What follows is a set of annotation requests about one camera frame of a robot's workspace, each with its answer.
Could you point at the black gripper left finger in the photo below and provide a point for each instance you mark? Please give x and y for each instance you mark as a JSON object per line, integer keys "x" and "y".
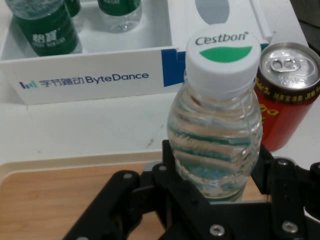
{"x": 125, "y": 200}

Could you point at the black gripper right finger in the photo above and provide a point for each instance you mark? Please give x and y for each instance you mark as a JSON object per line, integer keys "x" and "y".
{"x": 287, "y": 185}

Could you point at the clear water bottle green label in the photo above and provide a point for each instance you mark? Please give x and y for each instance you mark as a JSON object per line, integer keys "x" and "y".
{"x": 75, "y": 12}
{"x": 120, "y": 15}
{"x": 215, "y": 130}
{"x": 47, "y": 32}

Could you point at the wooden tray with cream rim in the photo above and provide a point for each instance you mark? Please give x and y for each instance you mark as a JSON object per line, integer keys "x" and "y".
{"x": 50, "y": 200}

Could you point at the red drink can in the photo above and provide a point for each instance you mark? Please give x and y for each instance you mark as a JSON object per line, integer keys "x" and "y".
{"x": 287, "y": 100}

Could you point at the white and blue cardboard box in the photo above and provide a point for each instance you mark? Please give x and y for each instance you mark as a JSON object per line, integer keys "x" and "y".
{"x": 87, "y": 72}

